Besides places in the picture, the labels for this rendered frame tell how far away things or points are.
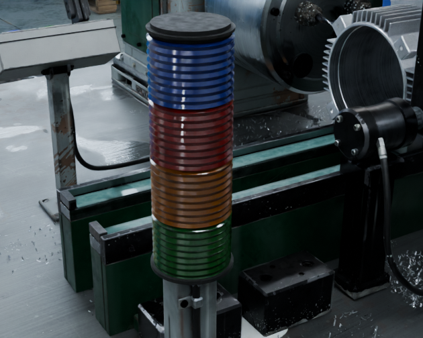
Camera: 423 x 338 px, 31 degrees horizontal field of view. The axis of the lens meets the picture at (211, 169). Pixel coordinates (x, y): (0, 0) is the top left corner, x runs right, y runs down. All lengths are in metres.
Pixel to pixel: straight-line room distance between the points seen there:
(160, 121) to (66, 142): 0.61
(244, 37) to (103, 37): 0.26
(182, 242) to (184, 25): 0.15
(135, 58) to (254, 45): 0.43
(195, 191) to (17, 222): 0.65
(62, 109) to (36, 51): 0.10
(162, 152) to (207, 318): 0.16
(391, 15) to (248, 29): 0.28
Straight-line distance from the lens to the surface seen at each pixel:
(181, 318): 0.60
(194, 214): 0.54
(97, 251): 0.86
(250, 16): 1.22
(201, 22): 0.52
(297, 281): 0.89
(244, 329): 0.90
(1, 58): 1.04
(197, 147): 0.52
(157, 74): 0.51
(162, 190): 0.54
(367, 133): 0.86
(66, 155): 1.13
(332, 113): 1.13
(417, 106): 0.94
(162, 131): 0.52
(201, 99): 0.50
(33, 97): 1.65
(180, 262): 0.56
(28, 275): 1.02
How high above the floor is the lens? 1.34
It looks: 25 degrees down
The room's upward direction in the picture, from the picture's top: straight up
